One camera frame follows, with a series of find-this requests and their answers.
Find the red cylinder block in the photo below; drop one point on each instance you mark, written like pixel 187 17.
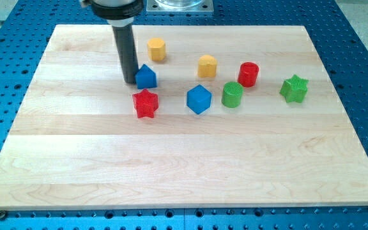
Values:
pixel 248 73

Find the yellow heart block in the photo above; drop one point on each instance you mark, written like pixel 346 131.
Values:
pixel 207 66

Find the yellow hexagon block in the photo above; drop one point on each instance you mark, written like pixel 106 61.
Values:
pixel 156 49

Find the light wooden board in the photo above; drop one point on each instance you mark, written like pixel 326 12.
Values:
pixel 77 143

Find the blue triangle block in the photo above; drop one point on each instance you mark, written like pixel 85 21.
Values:
pixel 146 78

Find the green star block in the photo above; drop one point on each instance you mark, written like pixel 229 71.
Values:
pixel 294 89

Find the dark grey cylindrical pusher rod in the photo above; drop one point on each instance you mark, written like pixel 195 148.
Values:
pixel 125 43

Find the left board corner screw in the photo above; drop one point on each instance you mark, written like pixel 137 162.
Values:
pixel 3 214

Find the red star block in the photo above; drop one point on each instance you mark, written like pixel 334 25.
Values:
pixel 145 103

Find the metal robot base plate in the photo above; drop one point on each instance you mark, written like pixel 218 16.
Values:
pixel 159 6

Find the blue cube block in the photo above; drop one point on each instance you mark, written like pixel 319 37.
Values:
pixel 199 99

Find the green cylinder block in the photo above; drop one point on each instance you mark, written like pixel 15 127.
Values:
pixel 232 94

